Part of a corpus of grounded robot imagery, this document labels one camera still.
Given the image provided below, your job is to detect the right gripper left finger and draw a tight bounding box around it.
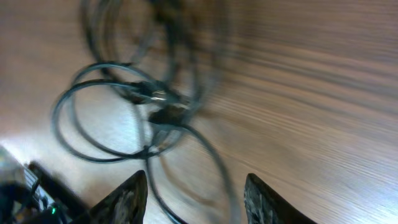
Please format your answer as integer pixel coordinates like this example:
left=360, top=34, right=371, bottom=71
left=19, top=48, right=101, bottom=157
left=72, top=170, right=148, bottom=224

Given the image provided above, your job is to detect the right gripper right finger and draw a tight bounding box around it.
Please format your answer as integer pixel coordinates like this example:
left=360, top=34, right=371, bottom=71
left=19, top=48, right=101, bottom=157
left=244, top=173, right=316, bottom=224

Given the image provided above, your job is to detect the black usb cable long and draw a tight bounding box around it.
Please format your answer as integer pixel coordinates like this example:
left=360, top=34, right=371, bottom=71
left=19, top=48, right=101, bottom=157
left=51, top=79, right=193, bottom=164

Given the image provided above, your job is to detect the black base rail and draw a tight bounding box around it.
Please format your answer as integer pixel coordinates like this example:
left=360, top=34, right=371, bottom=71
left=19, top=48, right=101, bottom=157
left=1, top=147, right=88, bottom=224

